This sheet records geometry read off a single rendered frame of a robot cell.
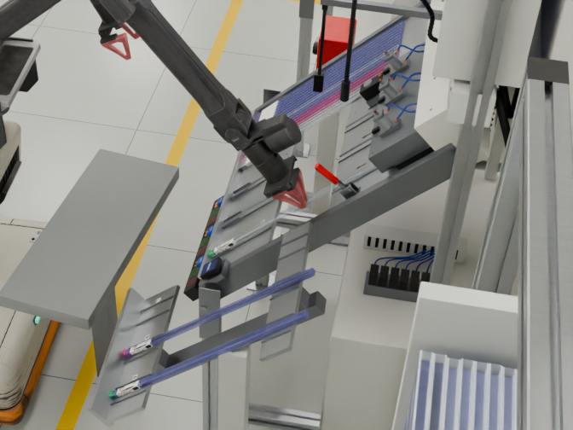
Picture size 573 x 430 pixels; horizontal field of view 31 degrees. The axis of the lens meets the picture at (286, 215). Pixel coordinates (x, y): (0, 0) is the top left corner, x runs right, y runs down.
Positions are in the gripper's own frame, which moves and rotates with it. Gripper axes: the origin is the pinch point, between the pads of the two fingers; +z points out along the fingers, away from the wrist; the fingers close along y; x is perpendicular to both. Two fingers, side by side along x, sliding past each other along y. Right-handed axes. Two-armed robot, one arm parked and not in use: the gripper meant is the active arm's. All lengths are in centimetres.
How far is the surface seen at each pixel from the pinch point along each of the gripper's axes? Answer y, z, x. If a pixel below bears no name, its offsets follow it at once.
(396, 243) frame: 21.4, 35.7, -0.2
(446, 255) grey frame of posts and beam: -12.9, 17.8, -26.9
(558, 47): -10, -15, -68
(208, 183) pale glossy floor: 108, 44, 94
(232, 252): -2.0, 3.6, 22.4
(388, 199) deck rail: -9.9, 1.2, -22.7
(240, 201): 18.2, 3.8, 25.2
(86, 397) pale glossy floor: 7, 36, 105
